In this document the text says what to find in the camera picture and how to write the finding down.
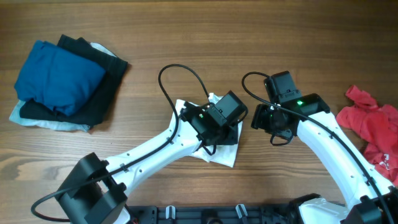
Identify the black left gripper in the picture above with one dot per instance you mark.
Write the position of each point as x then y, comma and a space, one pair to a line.
228, 137

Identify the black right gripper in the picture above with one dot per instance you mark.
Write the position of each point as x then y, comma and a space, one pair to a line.
259, 119

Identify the white t-shirt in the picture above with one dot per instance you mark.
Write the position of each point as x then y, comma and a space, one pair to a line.
224, 154

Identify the red t-shirt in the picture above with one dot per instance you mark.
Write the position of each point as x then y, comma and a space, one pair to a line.
375, 124

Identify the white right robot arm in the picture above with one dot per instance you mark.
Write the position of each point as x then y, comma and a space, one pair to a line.
369, 197

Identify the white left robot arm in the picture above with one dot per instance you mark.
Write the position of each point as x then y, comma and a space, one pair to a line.
96, 191

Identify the black folded garment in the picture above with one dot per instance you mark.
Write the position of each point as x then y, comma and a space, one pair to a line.
94, 111

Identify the blue folded garment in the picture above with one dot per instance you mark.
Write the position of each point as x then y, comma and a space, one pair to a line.
57, 78

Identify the light grey folded garment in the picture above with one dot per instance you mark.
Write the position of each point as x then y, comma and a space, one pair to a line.
54, 125

